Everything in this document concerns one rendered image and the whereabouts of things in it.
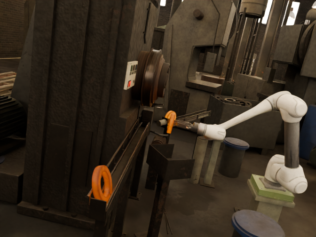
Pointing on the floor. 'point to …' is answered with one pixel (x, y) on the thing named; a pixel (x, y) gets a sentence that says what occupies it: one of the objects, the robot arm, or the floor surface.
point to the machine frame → (79, 101)
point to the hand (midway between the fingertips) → (171, 121)
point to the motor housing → (151, 184)
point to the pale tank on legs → (248, 5)
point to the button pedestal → (206, 181)
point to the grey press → (295, 64)
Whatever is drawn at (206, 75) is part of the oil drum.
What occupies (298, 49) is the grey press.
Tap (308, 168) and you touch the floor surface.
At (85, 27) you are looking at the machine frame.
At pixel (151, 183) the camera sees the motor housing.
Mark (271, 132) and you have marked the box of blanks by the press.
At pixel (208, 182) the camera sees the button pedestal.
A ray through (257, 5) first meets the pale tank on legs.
